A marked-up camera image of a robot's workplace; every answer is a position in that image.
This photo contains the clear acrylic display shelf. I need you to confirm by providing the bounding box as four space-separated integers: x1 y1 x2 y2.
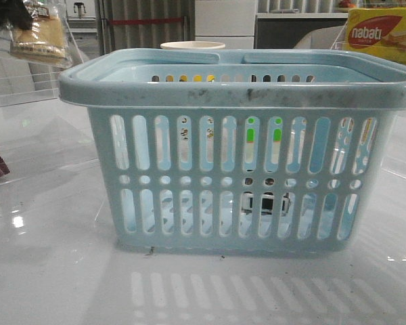
0 0 102 190

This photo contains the light blue plastic basket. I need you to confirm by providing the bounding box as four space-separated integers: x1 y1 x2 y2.
58 49 406 253

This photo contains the yellow nabati wafer box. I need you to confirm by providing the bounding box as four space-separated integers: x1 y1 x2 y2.
342 7 406 65

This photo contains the packaged bread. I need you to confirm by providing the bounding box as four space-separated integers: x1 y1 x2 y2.
9 1 72 68

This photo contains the yellow popcorn paper cup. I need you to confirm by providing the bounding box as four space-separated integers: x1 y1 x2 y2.
160 41 225 51

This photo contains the white cabinet in background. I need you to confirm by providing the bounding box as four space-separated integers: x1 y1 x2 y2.
194 0 258 49

